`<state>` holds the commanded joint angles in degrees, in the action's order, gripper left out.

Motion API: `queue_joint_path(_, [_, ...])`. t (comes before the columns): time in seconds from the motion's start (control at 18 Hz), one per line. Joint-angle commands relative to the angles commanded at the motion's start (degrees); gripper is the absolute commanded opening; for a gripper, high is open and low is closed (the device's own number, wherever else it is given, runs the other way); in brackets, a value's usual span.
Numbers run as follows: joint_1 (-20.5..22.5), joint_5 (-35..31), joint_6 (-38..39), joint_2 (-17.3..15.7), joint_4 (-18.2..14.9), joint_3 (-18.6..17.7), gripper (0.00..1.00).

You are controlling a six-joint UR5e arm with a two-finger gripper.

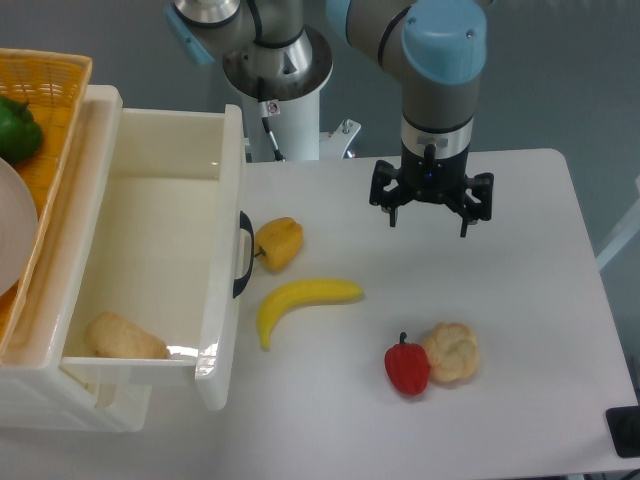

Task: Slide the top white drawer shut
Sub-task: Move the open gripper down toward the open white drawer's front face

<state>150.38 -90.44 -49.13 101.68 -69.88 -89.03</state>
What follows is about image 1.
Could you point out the round bread roll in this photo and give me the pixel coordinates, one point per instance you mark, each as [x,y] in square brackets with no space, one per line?
[452,351]

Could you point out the black device at edge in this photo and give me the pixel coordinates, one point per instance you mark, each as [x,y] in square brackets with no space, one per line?
[623,424]

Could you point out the white table frame bracket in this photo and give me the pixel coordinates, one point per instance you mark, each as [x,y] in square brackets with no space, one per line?
[338,144]

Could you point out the green bell pepper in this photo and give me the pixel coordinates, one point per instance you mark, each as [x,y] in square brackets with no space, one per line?
[21,135]

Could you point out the black top drawer handle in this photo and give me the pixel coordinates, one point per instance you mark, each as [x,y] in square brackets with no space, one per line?
[245,255]

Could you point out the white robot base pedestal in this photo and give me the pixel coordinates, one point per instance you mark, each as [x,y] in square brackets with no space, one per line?
[280,95]

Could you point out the yellow bell pepper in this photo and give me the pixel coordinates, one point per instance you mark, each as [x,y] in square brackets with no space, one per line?
[277,242]

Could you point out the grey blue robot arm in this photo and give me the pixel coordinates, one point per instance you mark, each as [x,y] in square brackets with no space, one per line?
[435,50]

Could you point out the red bell pepper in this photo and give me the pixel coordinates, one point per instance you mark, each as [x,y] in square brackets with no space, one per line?
[407,366]

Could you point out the white drawer cabinet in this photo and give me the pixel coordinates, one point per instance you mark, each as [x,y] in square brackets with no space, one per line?
[36,393]

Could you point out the beige round plate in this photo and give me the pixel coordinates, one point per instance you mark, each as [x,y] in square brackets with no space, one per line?
[19,224]

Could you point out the bread loaf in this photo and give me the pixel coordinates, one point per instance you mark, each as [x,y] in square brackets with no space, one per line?
[111,335]

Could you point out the orange woven basket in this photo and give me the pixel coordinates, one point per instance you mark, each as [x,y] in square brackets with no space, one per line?
[54,84]

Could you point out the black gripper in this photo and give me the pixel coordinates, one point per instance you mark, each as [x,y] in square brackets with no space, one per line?
[426,178]

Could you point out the yellow banana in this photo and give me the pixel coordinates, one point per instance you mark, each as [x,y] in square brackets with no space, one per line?
[301,293]

